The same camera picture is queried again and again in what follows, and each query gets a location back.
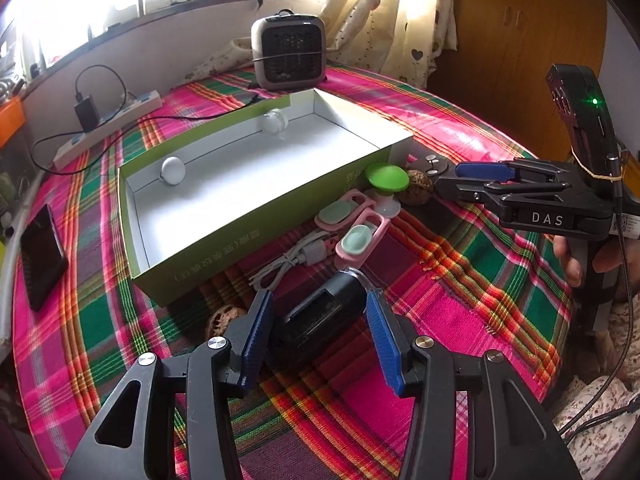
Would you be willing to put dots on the black smartphone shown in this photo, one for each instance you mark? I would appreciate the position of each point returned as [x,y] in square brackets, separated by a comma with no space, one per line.
[42,260]

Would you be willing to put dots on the white round knob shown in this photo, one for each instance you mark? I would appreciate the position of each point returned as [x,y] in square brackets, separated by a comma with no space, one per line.
[172,169]

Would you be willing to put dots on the floral cushion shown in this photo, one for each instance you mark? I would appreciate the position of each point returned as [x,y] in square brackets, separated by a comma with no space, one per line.
[225,57]

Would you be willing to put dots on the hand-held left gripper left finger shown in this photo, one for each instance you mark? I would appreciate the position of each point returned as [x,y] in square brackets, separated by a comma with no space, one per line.
[257,330]

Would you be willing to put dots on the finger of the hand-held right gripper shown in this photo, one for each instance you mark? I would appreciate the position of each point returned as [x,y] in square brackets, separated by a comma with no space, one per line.
[480,170]
[465,192]

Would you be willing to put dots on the pink green plaid tablecloth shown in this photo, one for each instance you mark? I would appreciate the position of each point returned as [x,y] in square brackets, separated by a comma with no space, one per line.
[450,310]

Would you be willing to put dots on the black charger adapter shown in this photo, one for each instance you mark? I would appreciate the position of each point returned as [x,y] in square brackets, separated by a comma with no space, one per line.
[87,112]

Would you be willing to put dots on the pink clip with green pad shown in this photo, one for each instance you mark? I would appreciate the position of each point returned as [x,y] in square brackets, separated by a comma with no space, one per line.
[336,212]
[360,240]

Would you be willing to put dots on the person's right hand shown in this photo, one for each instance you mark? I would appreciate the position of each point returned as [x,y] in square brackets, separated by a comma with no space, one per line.
[570,260]

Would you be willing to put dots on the brown walnut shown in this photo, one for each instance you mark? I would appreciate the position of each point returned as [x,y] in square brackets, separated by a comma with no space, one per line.
[417,189]
[222,325]

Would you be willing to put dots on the small grey space heater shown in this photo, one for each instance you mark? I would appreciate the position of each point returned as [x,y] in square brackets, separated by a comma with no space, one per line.
[287,55]

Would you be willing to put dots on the black white round massager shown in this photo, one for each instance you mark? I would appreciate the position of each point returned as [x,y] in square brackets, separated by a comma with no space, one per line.
[431,164]

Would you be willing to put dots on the green cardboard box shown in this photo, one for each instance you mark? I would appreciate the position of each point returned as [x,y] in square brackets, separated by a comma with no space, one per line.
[225,195]

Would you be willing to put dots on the floral patterned clothing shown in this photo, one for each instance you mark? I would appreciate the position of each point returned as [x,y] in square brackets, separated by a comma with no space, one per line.
[600,410]

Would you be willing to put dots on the wooden wardrobe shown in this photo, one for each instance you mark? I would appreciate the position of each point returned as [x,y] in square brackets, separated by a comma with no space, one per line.
[510,35]

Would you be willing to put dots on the green mushroom massager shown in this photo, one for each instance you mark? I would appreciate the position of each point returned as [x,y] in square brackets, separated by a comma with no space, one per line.
[385,180]

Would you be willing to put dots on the white power strip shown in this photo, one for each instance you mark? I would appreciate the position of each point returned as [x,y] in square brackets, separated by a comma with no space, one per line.
[115,122]

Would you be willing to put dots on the cream heart-print curtain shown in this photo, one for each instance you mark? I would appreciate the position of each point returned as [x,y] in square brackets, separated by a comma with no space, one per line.
[415,20]

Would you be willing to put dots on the black cylindrical flashlight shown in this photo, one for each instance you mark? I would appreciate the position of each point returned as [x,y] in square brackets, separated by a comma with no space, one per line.
[320,315]

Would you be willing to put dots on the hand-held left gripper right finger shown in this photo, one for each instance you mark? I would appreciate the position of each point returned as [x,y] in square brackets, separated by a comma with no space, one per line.
[385,345]

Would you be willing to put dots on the orange plastic tray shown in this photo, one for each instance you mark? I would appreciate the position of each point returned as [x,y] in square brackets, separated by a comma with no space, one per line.
[10,120]

